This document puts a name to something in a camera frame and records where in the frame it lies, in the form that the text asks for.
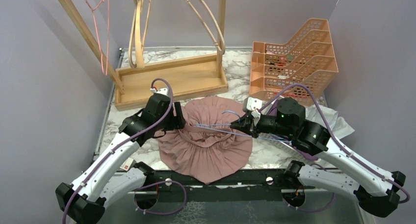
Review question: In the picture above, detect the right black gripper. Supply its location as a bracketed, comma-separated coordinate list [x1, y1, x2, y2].
[230, 113, 295, 138]

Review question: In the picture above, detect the blue wire hanger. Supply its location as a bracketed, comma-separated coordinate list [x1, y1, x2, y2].
[194, 113, 291, 142]

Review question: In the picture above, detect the pink pleated skirt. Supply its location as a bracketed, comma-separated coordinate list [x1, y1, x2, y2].
[158, 97, 253, 184]

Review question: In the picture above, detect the purple garment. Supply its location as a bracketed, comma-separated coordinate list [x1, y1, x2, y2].
[265, 100, 279, 116]

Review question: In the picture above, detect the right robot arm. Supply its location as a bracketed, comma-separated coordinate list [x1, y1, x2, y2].
[231, 98, 406, 218]

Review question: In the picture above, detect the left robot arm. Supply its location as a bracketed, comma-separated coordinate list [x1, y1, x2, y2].
[55, 93, 185, 224]

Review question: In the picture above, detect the wooden hanger left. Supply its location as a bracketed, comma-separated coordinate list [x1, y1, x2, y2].
[128, 0, 152, 69]

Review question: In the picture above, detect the wooden hanger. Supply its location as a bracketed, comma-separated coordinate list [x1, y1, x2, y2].
[128, 0, 152, 69]
[181, 0, 227, 55]

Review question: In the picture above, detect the wooden hanger right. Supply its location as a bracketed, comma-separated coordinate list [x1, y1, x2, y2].
[181, 0, 227, 55]

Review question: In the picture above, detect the white laundry basket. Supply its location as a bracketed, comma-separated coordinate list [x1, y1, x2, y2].
[264, 134, 313, 160]

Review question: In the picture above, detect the wooden clothes rack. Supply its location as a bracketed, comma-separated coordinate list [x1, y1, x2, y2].
[58, 0, 228, 110]

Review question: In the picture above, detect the small white box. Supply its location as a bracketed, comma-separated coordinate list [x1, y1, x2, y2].
[120, 158, 136, 172]

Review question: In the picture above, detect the orange plastic file organizer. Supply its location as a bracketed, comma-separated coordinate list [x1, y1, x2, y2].
[249, 18, 338, 101]

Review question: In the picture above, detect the white garment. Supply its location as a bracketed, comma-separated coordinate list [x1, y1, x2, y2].
[306, 105, 355, 139]

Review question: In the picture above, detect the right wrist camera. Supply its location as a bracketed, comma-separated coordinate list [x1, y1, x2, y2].
[243, 97, 262, 118]

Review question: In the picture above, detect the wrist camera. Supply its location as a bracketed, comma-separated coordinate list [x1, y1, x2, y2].
[243, 97, 262, 118]
[150, 88, 170, 97]

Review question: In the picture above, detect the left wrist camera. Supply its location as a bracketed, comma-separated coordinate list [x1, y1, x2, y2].
[150, 88, 170, 97]

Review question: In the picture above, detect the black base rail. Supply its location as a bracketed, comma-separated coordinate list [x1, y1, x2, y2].
[134, 162, 307, 210]

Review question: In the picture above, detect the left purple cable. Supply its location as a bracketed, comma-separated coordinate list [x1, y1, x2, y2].
[61, 78, 187, 224]

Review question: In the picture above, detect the purple cable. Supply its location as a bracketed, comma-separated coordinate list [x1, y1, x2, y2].
[257, 83, 411, 213]
[61, 78, 187, 224]

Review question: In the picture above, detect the pink wire hanger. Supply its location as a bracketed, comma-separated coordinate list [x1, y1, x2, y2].
[78, 0, 111, 76]

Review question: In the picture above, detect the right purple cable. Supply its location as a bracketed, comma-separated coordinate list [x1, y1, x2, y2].
[257, 83, 411, 213]

